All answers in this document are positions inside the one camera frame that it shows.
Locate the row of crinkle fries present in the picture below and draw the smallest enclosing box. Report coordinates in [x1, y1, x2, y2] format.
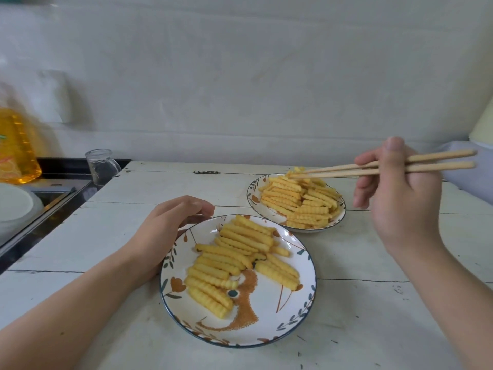
[184, 215, 304, 319]

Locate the giraffe print white plate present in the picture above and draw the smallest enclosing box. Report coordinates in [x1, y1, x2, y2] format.
[160, 214, 317, 348]

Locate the pale blue cloth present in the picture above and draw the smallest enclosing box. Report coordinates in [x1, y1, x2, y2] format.
[435, 140, 493, 206]

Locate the yellow cooking oil bottle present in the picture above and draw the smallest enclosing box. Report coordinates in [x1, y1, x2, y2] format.
[0, 82, 42, 185]

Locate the person's right hand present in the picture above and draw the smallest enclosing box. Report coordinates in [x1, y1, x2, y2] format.
[352, 136, 444, 255]

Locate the person's left forearm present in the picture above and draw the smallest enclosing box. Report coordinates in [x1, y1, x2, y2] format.
[0, 243, 162, 370]

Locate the person's right forearm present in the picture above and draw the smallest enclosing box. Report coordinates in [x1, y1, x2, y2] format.
[385, 240, 493, 370]

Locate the pale yellow cushion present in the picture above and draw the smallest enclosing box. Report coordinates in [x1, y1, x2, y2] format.
[469, 100, 493, 145]

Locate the white bowl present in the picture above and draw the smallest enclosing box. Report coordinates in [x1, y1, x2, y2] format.
[0, 183, 45, 244]

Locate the leaf rim white plate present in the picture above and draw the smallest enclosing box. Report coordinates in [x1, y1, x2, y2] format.
[246, 173, 346, 233]

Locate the white wall box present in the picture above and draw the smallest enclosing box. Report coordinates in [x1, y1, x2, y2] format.
[36, 69, 74, 124]

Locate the heap of crinkle fries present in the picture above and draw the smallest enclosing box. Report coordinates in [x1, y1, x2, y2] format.
[258, 176, 343, 229]

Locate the clear drinking glass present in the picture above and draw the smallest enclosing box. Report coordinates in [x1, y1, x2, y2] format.
[85, 149, 122, 186]

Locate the black stove counter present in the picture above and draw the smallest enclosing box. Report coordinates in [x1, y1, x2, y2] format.
[0, 158, 131, 275]

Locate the person's left hand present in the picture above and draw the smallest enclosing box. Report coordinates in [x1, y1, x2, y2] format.
[126, 196, 215, 282]

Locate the wooden chopstick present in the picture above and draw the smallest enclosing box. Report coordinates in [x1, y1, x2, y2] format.
[288, 161, 476, 180]
[298, 149, 477, 176]

